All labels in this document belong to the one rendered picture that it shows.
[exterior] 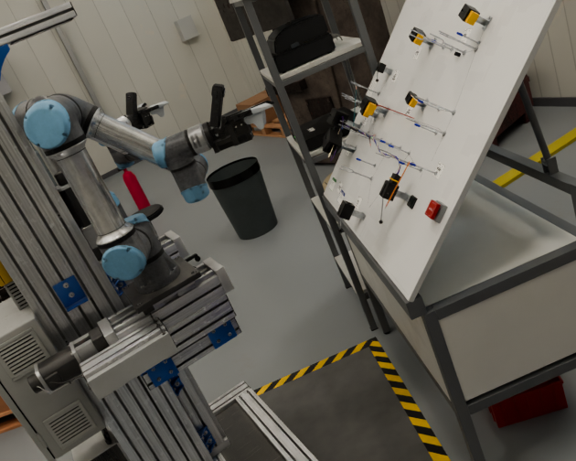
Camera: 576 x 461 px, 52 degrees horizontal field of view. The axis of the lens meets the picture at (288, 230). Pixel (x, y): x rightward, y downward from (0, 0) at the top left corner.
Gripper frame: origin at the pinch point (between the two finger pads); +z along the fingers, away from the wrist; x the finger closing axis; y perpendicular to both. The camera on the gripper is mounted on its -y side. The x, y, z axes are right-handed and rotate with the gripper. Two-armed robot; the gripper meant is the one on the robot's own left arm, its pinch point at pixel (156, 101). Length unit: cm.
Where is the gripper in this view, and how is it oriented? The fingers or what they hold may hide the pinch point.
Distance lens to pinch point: 276.9
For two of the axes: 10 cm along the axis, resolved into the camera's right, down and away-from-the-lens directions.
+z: 5.4, -5.2, 6.6
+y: 2.6, 8.5, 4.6
